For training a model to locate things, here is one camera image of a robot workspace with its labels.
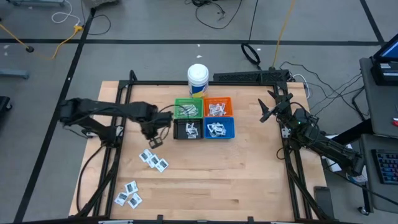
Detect black floor cables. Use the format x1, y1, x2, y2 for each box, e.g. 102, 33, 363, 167
279, 60, 371, 122

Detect green plastic basket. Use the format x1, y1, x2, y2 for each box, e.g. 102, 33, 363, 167
174, 98, 205, 120

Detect black hanging cable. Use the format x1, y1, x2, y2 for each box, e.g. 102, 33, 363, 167
241, 0, 262, 67

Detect black backlit keyboard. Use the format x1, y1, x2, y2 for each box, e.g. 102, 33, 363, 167
371, 148, 398, 185

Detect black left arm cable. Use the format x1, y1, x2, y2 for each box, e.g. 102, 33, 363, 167
157, 103, 187, 142

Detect grey side desk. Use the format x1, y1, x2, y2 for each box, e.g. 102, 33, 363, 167
359, 57, 398, 139

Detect large white blue-print packet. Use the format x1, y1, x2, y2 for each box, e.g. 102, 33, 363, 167
127, 193, 143, 210

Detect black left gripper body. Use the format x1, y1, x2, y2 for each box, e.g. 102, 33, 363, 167
140, 110, 174, 141

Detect black foot pedal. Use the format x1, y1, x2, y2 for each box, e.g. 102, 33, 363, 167
313, 185, 335, 220

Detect yellow hanging cable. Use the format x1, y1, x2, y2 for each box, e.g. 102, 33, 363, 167
272, 0, 297, 70

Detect black base cable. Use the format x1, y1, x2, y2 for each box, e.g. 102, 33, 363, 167
275, 146, 295, 161
75, 144, 106, 215

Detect black left base cable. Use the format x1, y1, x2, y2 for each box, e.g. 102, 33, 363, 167
75, 144, 106, 215

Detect grey desk foot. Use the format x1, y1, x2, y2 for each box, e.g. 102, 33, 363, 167
6, 0, 67, 7
0, 68, 30, 80

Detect blue plastic basket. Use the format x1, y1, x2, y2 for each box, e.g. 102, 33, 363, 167
203, 116, 236, 140

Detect white floor cable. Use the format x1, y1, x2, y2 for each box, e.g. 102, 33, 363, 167
50, 0, 81, 26

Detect black floor cable bundle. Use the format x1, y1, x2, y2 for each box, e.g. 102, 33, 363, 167
185, 0, 244, 30

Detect black laptop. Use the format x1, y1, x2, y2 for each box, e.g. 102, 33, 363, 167
369, 33, 398, 87

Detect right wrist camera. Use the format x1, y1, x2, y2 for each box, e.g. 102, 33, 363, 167
294, 108, 313, 124

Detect yellow floor cable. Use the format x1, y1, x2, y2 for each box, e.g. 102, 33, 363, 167
0, 23, 84, 60

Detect grey keyboard desk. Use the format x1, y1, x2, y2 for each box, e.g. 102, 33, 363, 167
359, 133, 398, 215

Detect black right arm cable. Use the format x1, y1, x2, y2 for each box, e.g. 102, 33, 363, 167
289, 101, 320, 125

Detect black right base cable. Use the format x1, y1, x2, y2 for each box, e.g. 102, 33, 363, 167
275, 146, 295, 161

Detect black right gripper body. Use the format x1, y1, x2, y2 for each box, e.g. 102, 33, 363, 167
269, 92, 295, 118

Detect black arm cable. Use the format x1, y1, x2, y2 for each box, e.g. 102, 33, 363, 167
289, 101, 320, 125
157, 103, 187, 142

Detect disinfecting wipes canister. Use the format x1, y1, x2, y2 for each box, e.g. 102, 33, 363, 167
187, 63, 210, 99

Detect orange plastic basket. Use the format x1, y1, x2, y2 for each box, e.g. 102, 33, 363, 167
203, 96, 234, 118

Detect black plastic basket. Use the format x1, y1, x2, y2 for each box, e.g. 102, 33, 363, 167
172, 118, 205, 140

